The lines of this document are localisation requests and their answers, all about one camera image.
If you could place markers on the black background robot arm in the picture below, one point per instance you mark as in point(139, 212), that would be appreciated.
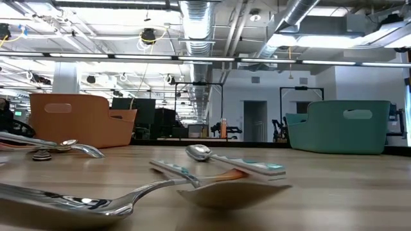
point(232, 130)
point(277, 128)

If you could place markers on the orange upright object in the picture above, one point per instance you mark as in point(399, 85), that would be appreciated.
point(223, 128)

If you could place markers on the black equipment rack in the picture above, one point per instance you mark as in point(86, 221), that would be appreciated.
point(167, 123)

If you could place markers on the grey door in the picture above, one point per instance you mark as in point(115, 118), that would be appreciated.
point(255, 122)

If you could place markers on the long ceiling light strip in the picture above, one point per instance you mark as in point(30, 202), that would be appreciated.
point(205, 59)

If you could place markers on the black monitor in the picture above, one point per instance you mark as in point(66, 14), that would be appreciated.
point(144, 110)

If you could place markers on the black ceiling device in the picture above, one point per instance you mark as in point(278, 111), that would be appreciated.
point(148, 36)

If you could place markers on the orange plastic bin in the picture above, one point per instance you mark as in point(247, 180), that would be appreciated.
point(80, 125)

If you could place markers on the teal plastic bin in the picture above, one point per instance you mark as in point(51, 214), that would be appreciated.
point(337, 138)

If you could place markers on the white pillar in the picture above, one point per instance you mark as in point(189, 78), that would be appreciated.
point(65, 77)

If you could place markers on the black office chair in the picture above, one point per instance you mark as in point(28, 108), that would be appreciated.
point(24, 126)

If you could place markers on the black mounted device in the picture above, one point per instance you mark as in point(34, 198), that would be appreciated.
point(398, 118)

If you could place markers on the person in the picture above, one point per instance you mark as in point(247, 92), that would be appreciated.
point(5, 117)

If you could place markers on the silver round air duct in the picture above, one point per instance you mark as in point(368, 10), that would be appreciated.
point(197, 32)
point(289, 19)

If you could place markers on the black gantry frame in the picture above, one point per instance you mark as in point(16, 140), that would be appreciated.
point(302, 88)

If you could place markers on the grey rectangular air duct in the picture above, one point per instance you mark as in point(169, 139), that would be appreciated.
point(337, 24)

